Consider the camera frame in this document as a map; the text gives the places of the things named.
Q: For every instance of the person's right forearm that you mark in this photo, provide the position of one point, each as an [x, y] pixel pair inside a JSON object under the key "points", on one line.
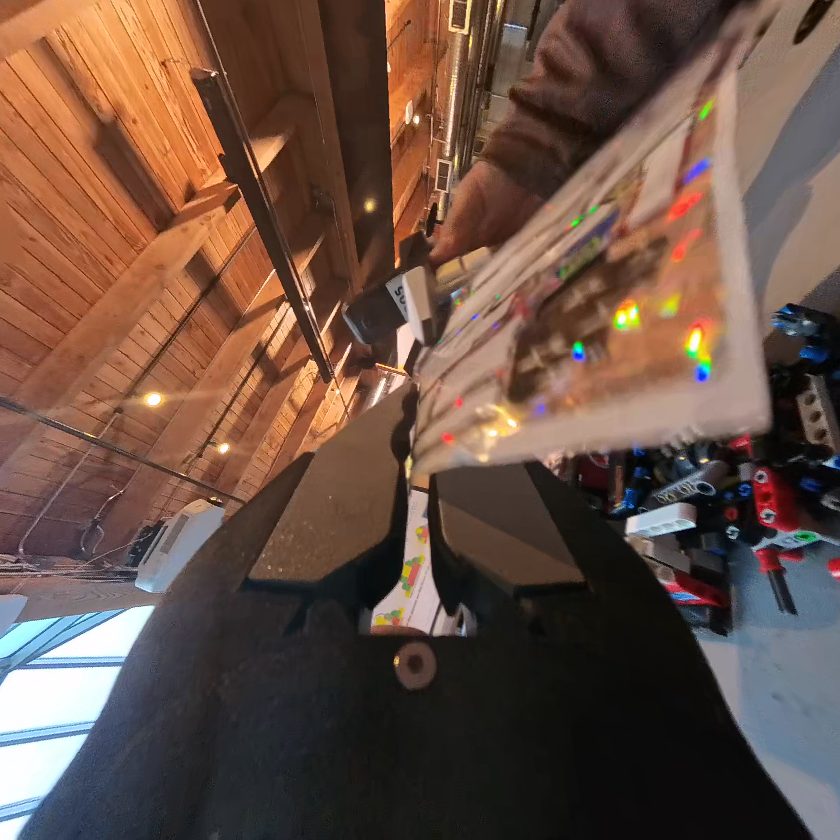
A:
{"points": [[590, 79]]}

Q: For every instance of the printed instruction sheet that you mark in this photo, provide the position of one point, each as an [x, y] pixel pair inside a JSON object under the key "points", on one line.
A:
{"points": [[420, 558]]}

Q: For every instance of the metal ceiling duct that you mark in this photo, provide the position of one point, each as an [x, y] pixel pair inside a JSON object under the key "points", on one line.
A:
{"points": [[459, 98]]}

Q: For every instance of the holographic sticker sheet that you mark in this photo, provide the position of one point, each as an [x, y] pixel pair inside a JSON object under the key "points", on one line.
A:
{"points": [[590, 328]]}

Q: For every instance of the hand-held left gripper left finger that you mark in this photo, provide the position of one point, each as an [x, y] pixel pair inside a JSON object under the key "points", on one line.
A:
{"points": [[315, 518]]}

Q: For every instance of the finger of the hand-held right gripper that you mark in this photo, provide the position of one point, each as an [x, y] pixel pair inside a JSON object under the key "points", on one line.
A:
{"points": [[421, 302]]}

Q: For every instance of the glass skylight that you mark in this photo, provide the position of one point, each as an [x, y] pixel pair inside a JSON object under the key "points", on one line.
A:
{"points": [[52, 709]]}

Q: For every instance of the red toy brick race car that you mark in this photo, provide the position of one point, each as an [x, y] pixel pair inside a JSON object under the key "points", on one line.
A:
{"points": [[774, 499]]}

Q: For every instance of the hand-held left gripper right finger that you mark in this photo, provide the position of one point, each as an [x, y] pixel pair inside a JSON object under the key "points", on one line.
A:
{"points": [[505, 525]]}

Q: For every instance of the grey desk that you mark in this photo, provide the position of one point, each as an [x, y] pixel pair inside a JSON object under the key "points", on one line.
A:
{"points": [[787, 689]]}

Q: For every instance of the person's right hand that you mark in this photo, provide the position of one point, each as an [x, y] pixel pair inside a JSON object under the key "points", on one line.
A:
{"points": [[479, 210]]}

